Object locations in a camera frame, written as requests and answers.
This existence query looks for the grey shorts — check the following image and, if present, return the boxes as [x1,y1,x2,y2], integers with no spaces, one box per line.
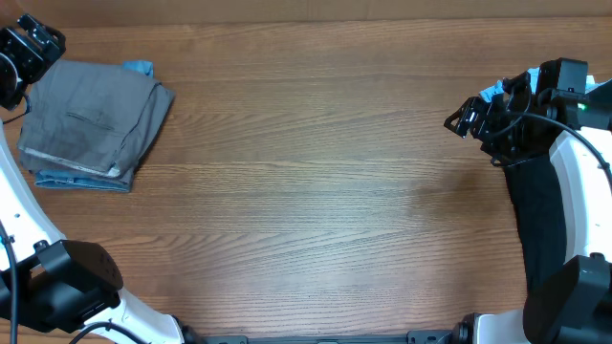
[16,58,177,187]

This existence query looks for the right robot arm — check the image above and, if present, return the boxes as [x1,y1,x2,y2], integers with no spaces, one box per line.
[445,58,611,343]

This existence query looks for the black garment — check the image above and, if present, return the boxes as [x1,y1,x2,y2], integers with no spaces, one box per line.
[502,156,567,291]

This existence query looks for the folded blue denim jeans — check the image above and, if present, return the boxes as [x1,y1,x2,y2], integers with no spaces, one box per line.
[33,59,156,194]

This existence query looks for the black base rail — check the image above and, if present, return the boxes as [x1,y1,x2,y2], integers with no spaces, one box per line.
[202,325,472,344]

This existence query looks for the light blue garment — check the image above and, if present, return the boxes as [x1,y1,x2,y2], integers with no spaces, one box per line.
[479,68,602,102]

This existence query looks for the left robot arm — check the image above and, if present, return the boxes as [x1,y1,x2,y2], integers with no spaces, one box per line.
[1,14,199,343]

